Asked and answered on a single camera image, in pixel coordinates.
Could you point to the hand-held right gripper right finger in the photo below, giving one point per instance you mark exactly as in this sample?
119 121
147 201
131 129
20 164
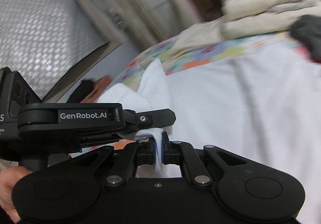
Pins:
164 148

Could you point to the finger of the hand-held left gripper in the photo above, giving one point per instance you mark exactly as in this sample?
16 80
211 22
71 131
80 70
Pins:
110 138
155 117

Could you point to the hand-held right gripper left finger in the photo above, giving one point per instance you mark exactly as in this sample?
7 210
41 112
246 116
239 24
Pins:
151 150

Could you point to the person's left hand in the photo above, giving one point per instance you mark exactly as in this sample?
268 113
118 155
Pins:
11 188

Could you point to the black cloth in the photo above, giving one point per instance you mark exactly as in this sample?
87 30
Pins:
81 89

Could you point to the red storage box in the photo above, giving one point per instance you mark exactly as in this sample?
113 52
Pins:
100 87

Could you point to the floral quilted bedspread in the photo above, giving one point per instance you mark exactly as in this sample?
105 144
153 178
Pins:
200 55

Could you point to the white crumpled garment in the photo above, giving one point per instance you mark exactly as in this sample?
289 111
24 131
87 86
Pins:
198 38

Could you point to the patterned glass window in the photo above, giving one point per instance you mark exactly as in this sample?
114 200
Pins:
42 25

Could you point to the beige curtain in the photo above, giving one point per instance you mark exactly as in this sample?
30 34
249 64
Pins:
120 0

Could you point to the cream folded garment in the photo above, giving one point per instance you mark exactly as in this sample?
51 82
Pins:
263 0

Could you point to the dark grey garment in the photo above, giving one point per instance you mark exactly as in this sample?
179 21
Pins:
307 33

